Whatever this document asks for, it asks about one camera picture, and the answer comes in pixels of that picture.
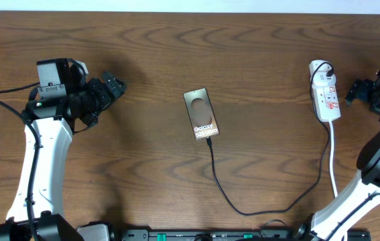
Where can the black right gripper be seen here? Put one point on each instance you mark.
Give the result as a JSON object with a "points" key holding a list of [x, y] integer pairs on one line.
{"points": [[361, 88]]}

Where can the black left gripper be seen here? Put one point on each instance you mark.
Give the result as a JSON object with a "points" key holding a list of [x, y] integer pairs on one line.
{"points": [[107, 96]]}

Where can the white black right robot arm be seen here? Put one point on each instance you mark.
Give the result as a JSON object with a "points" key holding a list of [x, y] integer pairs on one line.
{"points": [[362, 194]]}

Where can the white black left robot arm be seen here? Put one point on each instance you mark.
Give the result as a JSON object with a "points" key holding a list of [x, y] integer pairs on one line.
{"points": [[63, 94]]}

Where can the white power strip socket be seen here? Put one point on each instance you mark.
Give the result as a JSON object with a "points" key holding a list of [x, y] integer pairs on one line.
{"points": [[323, 83]]}

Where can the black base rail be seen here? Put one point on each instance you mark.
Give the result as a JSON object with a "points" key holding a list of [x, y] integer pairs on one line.
{"points": [[273, 234]]}

